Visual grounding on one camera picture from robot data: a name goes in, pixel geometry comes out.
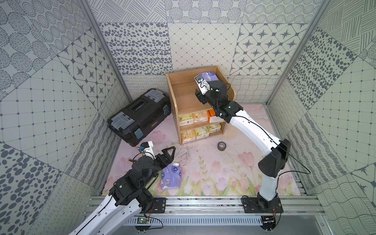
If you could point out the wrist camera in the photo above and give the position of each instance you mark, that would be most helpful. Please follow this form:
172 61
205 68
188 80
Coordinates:
202 83
147 147

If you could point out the green tissue pack bottom middle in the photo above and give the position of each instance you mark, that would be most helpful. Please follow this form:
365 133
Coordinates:
201 132

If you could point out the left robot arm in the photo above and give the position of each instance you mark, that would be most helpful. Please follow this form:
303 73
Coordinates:
129 195

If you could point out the green tissue pack bottom right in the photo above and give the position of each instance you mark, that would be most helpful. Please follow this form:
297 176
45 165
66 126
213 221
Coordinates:
214 127

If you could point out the orange tissue pack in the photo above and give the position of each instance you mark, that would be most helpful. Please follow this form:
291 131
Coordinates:
213 118

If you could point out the green tissue pack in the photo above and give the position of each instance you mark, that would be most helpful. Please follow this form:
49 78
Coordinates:
214 127
201 132

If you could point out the green tissue pack middle shelf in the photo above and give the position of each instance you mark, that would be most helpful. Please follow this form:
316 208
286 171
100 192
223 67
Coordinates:
185 120

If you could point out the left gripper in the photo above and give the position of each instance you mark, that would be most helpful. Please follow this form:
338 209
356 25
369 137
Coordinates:
163 157

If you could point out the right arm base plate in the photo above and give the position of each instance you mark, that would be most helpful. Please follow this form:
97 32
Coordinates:
260 205

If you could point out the yellow tissue pack bottom left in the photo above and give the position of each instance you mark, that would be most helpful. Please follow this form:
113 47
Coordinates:
188 136

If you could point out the purple tissue pack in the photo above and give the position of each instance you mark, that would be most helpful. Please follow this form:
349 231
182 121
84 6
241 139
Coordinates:
171 182
207 76

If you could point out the beige tissue pack shelf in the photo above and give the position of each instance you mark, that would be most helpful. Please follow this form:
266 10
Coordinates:
200 117

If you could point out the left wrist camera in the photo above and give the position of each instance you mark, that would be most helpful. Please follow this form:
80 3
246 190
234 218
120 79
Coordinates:
147 147

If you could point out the aluminium mounting rail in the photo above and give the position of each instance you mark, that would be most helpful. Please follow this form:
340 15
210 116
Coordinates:
217 205

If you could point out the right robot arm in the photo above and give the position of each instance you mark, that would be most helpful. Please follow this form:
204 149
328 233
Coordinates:
275 151

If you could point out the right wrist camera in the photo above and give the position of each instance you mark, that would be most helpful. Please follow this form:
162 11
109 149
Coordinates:
202 83

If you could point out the black plastic toolbox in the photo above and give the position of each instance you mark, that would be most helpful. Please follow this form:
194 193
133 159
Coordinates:
138 119

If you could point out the grey tape roll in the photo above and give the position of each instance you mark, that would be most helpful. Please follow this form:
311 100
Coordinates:
221 146

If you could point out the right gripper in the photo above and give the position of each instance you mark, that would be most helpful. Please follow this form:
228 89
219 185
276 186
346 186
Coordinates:
201 97

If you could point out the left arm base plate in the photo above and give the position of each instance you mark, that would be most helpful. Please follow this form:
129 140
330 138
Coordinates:
155 205

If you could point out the wooden shelf unit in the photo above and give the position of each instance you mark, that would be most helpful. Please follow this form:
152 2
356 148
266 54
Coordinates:
182 86

